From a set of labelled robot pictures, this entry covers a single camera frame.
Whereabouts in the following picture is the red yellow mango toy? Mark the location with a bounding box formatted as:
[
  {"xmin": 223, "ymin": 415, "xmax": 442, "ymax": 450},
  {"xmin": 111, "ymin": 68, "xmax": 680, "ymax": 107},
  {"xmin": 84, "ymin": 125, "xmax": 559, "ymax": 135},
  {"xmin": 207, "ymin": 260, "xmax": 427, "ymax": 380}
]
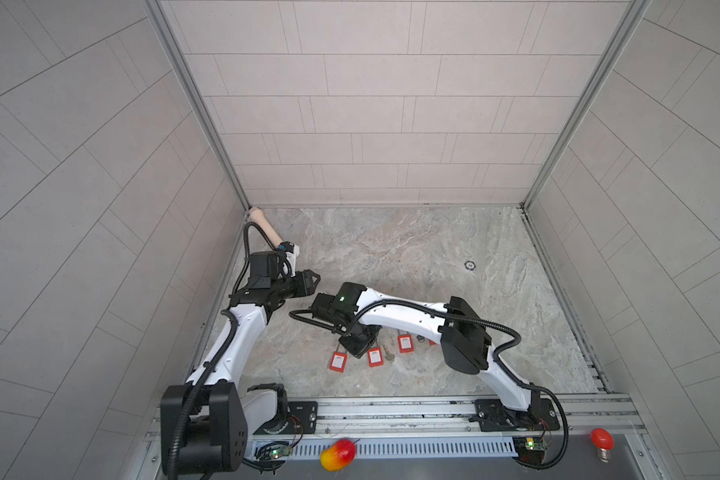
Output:
[{"xmin": 320, "ymin": 439, "xmax": 357, "ymax": 472}]

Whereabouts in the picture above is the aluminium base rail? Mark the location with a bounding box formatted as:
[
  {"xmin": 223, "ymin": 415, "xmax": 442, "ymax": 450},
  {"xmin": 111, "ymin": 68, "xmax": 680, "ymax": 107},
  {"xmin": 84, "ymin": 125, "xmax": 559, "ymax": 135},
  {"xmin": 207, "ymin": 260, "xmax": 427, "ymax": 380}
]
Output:
[{"xmin": 150, "ymin": 393, "xmax": 667, "ymax": 479}]

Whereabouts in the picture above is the red light bulb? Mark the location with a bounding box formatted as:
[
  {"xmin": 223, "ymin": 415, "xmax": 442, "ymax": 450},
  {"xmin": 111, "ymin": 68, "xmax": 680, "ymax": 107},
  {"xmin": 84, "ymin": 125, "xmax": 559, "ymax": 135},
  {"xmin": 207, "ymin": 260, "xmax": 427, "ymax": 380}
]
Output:
[{"xmin": 590, "ymin": 428, "xmax": 615, "ymax": 463}]

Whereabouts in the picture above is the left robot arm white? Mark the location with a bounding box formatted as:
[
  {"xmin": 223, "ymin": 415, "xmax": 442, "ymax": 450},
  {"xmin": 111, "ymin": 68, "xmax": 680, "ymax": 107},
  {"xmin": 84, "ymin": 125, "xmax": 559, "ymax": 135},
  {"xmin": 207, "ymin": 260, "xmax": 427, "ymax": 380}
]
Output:
[{"xmin": 160, "ymin": 209, "xmax": 320, "ymax": 479}]

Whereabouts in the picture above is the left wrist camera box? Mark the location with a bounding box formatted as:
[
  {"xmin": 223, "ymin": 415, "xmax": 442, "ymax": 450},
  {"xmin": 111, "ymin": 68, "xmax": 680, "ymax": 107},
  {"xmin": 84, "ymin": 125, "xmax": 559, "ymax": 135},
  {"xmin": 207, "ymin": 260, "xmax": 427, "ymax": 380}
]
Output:
[{"xmin": 278, "ymin": 241, "xmax": 300, "ymax": 275}]

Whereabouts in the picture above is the red padlock with label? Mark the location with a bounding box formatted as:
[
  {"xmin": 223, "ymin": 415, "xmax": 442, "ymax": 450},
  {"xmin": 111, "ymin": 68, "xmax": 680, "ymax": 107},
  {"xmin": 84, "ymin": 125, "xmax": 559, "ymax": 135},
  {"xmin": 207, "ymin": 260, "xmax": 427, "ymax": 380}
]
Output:
[{"xmin": 397, "ymin": 334, "xmax": 415, "ymax": 354}]

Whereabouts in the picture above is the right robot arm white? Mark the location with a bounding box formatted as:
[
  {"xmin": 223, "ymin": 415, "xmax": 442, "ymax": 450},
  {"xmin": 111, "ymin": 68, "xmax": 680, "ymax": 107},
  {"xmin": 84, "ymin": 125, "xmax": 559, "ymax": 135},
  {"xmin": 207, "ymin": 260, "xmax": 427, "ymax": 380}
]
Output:
[{"xmin": 289, "ymin": 282, "xmax": 569, "ymax": 471}]

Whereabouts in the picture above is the beige cylinder peg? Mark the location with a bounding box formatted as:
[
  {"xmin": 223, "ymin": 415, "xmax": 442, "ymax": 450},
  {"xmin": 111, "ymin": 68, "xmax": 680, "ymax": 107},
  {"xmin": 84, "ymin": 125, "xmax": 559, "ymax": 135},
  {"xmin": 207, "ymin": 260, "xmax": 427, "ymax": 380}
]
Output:
[{"xmin": 248, "ymin": 207, "xmax": 283, "ymax": 245}]

